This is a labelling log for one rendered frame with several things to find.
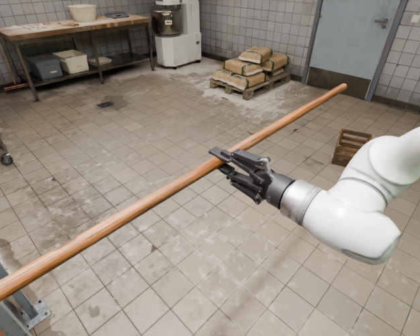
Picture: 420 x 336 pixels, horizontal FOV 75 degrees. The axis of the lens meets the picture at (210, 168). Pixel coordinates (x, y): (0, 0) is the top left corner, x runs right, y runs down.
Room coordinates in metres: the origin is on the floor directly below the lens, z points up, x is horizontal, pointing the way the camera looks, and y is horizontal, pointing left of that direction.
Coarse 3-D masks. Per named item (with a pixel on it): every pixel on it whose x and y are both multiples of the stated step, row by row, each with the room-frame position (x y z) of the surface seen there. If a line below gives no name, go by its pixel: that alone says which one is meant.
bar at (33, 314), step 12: (0, 264) 0.76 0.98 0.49; (0, 276) 0.74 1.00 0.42; (24, 300) 0.75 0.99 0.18; (0, 312) 0.41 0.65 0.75; (24, 312) 0.77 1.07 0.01; (36, 312) 0.75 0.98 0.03; (48, 312) 0.77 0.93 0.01; (0, 324) 0.40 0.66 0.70; (12, 324) 0.41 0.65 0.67; (36, 324) 0.70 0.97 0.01
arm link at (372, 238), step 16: (320, 192) 0.41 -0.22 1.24; (336, 192) 0.40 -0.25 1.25; (352, 192) 0.39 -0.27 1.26; (368, 192) 0.39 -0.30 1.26; (320, 208) 0.37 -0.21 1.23; (336, 208) 0.36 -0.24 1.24; (352, 208) 0.36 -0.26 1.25; (368, 208) 0.35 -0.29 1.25; (384, 208) 0.38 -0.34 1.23; (304, 224) 0.38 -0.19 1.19; (320, 224) 0.35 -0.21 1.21; (336, 224) 0.34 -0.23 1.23; (352, 224) 0.33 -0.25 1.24; (368, 224) 0.33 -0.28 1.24; (384, 224) 0.32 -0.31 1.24; (320, 240) 0.35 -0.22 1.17; (336, 240) 0.32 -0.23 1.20; (352, 240) 0.31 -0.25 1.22; (368, 240) 0.30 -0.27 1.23; (384, 240) 0.30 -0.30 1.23; (352, 256) 0.31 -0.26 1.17; (368, 256) 0.29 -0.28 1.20; (384, 256) 0.29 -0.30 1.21
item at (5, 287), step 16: (320, 96) 1.01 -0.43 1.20; (304, 112) 0.88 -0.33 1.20; (272, 128) 0.75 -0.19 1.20; (240, 144) 0.65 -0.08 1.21; (256, 144) 0.69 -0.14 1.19; (192, 176) 0.51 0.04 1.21; (160, 192) 0.45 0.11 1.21; (176, 192) 0.47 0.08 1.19; (128, 208) 0.40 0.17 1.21; (144, 208) 0.41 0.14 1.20; (112, 224) 0.36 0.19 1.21; (80, 240) 0.32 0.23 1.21; (96, 240) 0.33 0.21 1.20; (48, 256) 0.28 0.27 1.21; (64, 256) 0.29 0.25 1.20; (16, 272) 0.25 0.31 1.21; (32, 272) 0.26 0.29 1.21; (48, 272) 0.27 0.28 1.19; (0, 288) 0.23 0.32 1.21; (16, 288) 0.23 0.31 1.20
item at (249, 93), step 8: (216, 80) 4.37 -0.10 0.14; (272, 80) 4.36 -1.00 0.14; (288, 80) 4.68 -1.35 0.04; (232, 88) 4.09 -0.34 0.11; (248, 88) 4.00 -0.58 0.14; (256, 88) 4.02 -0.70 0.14; (264, 88) 4.30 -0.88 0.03; (272, 88) 4.34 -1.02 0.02; (248, 96) 3.89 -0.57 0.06; (256, 96) 4.03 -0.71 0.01
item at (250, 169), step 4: (232, 160) 0.55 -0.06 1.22; (236, 160) 0.55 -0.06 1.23; (240, 160) 0.55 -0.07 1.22; (236, 164) 0.54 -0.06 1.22; (240, 164) 0.53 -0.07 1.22; (244, 164) 0.53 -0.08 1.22; (248, 164) 0.54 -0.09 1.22; (252, 164) 0.54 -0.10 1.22; (244, 168) 0.53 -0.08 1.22; (248, 168) 0.52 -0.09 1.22; (252, 168) 0.52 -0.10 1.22; (256, 168) 0.52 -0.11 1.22; (260, 168) 0.52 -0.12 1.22; (248, 172) 0.52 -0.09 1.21; (252, 172) 0.51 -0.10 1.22; (252, 176) 0.50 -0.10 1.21; (256, 176) 0.50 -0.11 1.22; (256, 180) 0.49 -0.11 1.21; (260, 180) 0.48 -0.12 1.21; (260, 184) 0.48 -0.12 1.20
